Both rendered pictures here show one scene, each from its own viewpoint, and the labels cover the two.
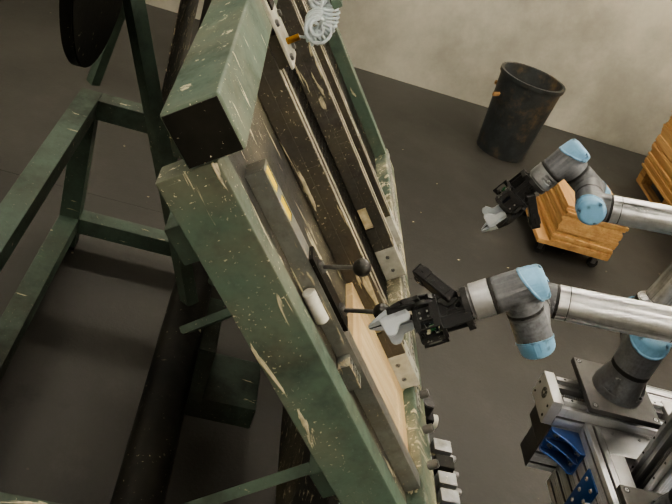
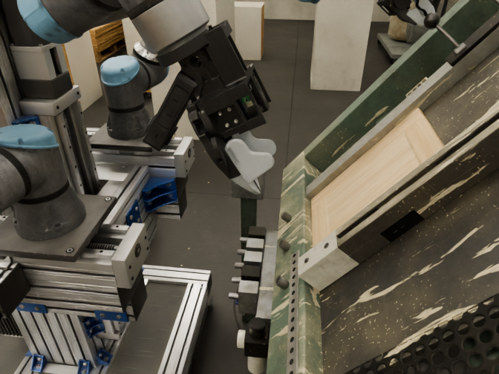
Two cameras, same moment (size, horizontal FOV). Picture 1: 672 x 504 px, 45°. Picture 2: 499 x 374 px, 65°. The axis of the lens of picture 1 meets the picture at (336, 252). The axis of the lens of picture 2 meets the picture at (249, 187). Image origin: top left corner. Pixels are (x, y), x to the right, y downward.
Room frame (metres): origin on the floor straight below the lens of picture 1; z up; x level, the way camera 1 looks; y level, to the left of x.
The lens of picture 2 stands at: (2.55, -0.26, 1.61)
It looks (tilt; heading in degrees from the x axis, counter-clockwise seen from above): 33 degrees down; 197
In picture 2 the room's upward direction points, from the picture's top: straight up
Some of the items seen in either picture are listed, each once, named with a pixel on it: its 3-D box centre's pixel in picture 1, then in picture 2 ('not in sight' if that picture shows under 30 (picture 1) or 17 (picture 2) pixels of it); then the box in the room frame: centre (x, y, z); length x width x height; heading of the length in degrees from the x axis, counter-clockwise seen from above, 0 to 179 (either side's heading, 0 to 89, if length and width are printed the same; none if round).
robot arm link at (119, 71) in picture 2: not in sight; (123, 81); (1.50, -1.00, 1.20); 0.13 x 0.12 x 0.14; 178
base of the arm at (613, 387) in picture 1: (624, 377); (45, 202); (1.99, -0.91, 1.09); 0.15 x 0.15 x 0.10
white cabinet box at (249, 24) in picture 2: not in sight; (243, 30); (-3.27, -2.17, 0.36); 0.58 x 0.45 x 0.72; 100
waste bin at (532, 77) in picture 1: (515, 113); not in sight; (6.27, -0.95, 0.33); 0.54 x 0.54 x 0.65
